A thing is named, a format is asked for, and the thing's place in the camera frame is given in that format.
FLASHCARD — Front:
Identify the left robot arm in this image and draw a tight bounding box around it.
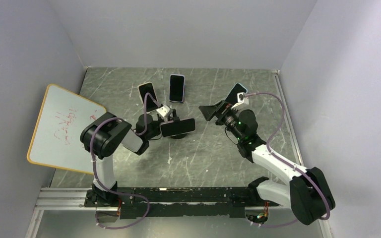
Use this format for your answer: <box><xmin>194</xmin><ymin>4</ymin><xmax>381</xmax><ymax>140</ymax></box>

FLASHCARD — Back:
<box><xmin>80</xmin><ymin>112</ymin><xmax>173</xmax><ymax>207</ymax></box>

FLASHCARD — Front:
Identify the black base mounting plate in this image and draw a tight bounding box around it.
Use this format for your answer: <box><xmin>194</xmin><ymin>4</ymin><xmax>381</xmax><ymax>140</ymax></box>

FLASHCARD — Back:
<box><xmin>84</xmin><ymin>187</ymin><xmax>276</xmax><ymax>219</ymax></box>

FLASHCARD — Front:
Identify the black round base phone stand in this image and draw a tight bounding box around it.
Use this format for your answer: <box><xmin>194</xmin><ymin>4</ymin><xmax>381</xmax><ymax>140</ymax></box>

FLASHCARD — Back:
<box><xmin>170</xmin><ymin>133</ymin><xmax>188</xmax><ymax>139</ymax></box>

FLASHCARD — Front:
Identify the black phone without case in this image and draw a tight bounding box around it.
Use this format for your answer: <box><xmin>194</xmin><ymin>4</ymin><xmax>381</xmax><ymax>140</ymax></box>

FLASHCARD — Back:
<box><xmin>160</xmin><ymin>118</ymin><xmax>196</xmax><ymax>137</ymax></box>

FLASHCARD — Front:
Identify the phone with lilac case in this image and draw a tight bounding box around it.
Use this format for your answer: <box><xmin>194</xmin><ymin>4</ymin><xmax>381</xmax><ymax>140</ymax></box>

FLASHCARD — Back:
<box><xmin>169</xmin><ymin>74</ymin><xmax>185</xmax><ymax>103</ymax></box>

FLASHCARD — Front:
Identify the phone with beige case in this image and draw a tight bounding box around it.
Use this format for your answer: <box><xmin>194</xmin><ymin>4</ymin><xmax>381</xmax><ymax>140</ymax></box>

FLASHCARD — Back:
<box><xmin>138</xmin><ymin>82</ymin><xmax>161</xmax><ymax>113</ymax></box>

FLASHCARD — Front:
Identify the phone with light blue case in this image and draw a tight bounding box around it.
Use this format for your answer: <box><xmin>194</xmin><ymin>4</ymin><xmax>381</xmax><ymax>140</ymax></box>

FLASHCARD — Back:
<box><xmin>225</xmin><ymin>83</ymin><xmax>248</xmax><ymax>105</ymax></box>

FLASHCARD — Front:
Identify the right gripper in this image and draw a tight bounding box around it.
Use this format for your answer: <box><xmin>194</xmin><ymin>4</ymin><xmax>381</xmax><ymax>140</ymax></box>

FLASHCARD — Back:
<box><xmin>199</xmin><ymin>100</ymin><xmax>243</xmax><ymax>141</ymax></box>

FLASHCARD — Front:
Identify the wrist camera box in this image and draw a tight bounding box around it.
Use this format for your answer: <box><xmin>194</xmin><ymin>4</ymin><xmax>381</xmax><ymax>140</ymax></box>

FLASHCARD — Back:
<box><xmin>232</xmin><ymin>92</ymin><xmax>249</xmax><ymax>110</ymax></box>
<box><xmin>156</xmin><ymin>105</ymin><xmax>172</xmax><ymax>121</ymax></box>

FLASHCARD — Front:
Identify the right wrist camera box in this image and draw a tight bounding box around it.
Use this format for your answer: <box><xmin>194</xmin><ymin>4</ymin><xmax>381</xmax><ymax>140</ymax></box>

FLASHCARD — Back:
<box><xmin>232</xmin><ymin>92</ymin><xmax>249</xmax><ymax>110</ymax></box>

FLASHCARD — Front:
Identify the whiteboard with yellow frame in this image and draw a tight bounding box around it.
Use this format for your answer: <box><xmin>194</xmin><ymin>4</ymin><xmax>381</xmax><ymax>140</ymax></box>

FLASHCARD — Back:
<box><xmin>26</xmin><ymin>84</ymin><xmax>107</xmax><ymax>174</ymax></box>

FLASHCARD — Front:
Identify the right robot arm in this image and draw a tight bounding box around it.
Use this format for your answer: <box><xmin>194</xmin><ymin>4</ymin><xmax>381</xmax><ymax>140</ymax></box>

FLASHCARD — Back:
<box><xmin>199</xmin><ymin>101</ymin><xmax>335</xmax><ymax>225</ymax></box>

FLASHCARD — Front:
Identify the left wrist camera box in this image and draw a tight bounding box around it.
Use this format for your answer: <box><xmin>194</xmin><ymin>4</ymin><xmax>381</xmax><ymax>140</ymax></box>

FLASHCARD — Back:
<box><xmin>156</xmin><ymin>105</ymin><xmax>172</xmax><ymax>121</ymax></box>

